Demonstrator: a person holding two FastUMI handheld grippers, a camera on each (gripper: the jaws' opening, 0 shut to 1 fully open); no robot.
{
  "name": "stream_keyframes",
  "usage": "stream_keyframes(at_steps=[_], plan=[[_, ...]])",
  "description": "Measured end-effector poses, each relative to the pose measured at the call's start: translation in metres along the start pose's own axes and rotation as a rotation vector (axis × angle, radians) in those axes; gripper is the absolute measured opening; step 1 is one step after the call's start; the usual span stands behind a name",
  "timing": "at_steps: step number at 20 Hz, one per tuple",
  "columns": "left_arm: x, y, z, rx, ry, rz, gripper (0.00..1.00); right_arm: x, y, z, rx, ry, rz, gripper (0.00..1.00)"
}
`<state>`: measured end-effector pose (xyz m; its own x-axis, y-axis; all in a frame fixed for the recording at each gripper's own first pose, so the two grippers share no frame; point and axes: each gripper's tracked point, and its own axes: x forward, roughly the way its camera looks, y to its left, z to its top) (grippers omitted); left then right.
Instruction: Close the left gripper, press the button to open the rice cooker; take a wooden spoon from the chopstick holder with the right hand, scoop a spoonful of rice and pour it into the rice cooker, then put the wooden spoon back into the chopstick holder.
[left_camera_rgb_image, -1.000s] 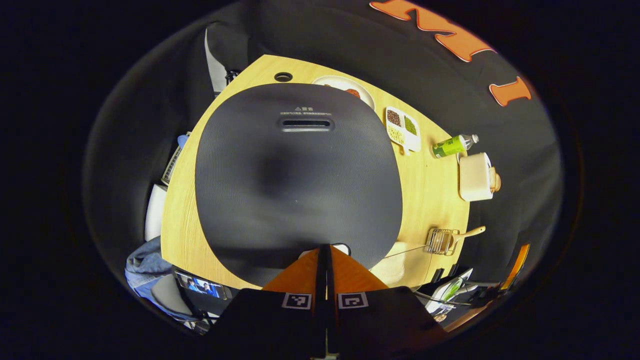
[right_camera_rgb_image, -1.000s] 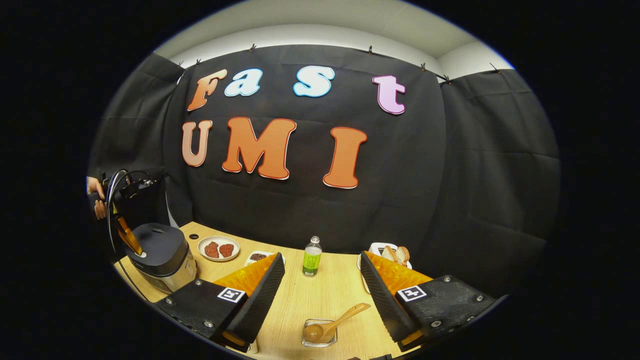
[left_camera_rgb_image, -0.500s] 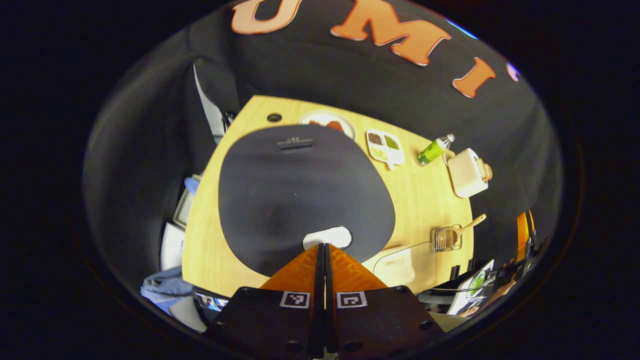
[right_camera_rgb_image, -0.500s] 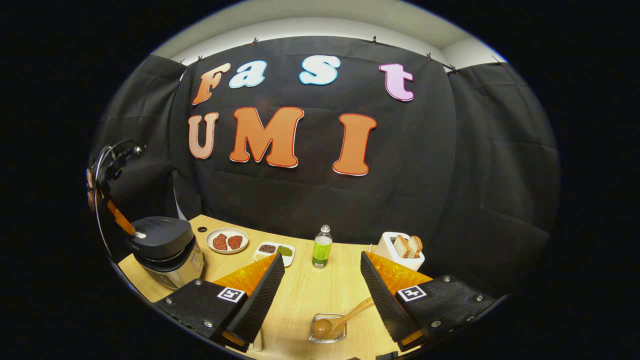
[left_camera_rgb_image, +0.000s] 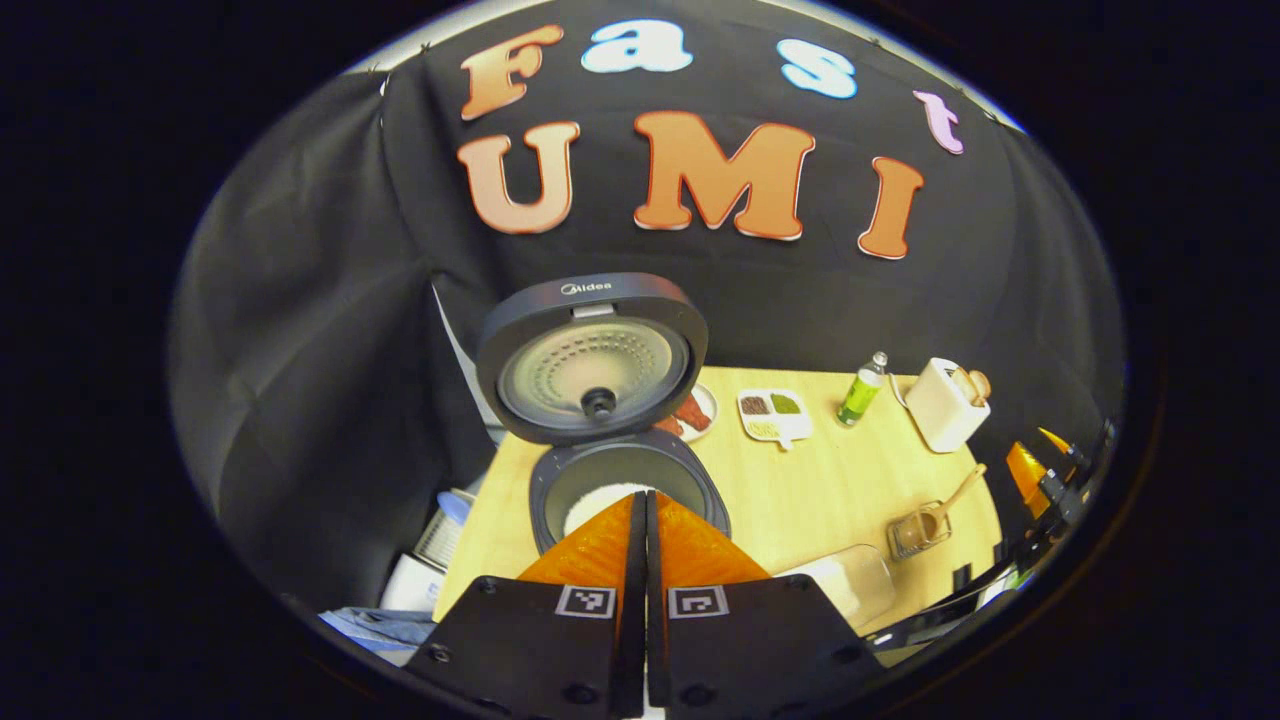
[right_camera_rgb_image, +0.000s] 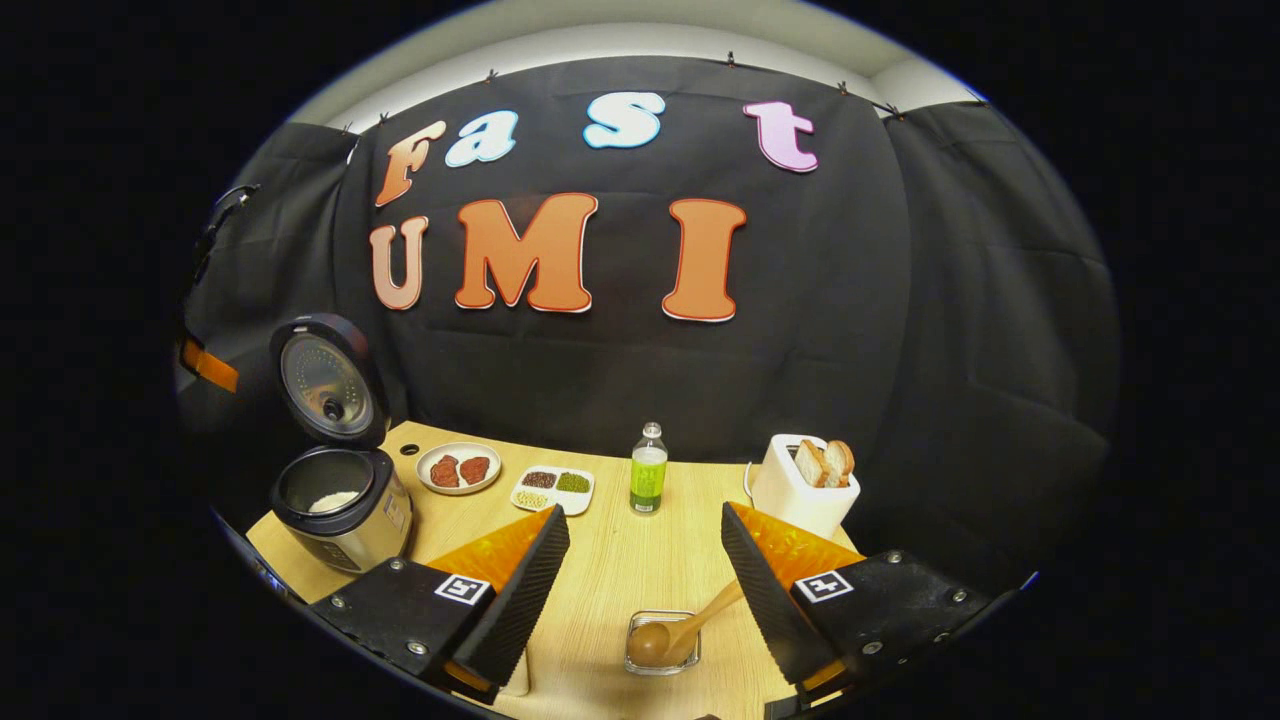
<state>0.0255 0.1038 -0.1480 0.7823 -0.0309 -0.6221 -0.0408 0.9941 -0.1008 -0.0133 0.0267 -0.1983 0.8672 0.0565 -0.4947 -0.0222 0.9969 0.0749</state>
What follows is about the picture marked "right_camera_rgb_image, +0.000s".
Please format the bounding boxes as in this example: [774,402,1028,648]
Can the black backdrop cloth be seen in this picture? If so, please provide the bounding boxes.
[175,55,1119,591]

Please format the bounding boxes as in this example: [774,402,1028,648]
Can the white toaster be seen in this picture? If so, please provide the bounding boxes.
[750,433,862,541]

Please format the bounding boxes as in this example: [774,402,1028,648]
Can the black silver rice cooker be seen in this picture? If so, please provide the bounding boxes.
[268,312,414,574]

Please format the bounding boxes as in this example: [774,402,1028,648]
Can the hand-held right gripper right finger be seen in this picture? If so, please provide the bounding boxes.
[720,501,1021,713]

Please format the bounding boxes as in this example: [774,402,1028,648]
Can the wooden spoon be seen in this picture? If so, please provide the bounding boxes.
[628,580,746,668]

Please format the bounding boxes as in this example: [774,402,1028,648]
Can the green drink bottle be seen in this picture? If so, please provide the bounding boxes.
[629,422,669,516]

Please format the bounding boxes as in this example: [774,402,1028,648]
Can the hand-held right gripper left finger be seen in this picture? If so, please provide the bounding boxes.
[310,505,571,706]

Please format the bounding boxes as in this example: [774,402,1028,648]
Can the white divided bean dish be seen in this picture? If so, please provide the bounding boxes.
[511,465,596,517]

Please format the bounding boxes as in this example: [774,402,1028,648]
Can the clear chopstick holder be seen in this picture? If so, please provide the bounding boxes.
[625,610,702,677]

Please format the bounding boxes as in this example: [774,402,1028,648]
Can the white round plate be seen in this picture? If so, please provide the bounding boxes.
[416,442,503,496]

